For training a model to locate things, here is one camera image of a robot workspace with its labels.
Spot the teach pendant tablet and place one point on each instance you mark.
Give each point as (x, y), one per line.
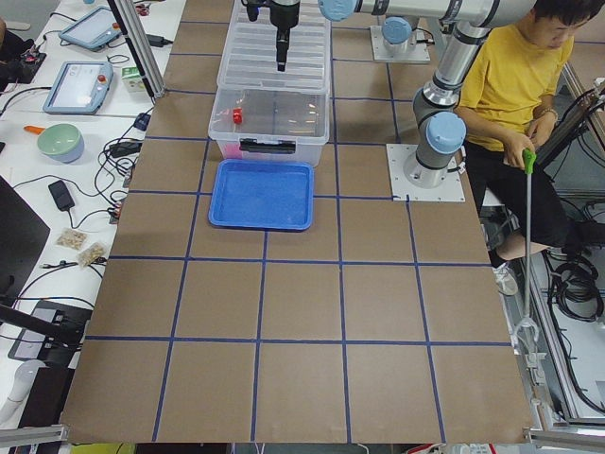
(80, 88)
(93, 30)

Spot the toy carrot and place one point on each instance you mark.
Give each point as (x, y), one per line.
(34, 129)

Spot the snack bag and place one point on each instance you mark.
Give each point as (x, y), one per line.
(93, 254)
(72, 239)

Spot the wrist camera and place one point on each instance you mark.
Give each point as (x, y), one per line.
(253, 8)

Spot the person in yellow shirt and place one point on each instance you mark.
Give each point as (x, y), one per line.
(507, 105)

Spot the clear plastic storage box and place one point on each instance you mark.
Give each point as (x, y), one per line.
(271, 116)

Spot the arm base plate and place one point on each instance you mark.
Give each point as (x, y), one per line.
(410, 181)
(379, 53)

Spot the green blue bowl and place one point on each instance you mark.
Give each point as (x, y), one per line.
(62, 142)

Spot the red block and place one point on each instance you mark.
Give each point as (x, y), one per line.
(237, 116)

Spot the black power adapter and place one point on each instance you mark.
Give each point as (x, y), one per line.
(157, 40)

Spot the aluminium frame post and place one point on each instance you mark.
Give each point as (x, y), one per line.
(132, 29)

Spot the blue plastic tray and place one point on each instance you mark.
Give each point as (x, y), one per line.
(263, 195)

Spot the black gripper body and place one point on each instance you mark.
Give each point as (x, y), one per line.
(284, 13)

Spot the green milk carton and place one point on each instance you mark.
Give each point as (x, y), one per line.
(132, 79)

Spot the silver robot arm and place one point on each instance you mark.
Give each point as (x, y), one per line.
(400, 36)
(376, 102)

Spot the black box latch handle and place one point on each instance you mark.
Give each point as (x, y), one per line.
(254, 146)

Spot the green handled grabber tool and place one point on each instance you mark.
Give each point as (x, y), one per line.
(526, 322)

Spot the black phone on desk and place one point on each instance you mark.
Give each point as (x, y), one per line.
(61, 195)

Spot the clear plastic box lid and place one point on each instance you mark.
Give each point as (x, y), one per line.
(259, 55)

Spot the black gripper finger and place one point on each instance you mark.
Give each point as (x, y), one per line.
(281, 55)

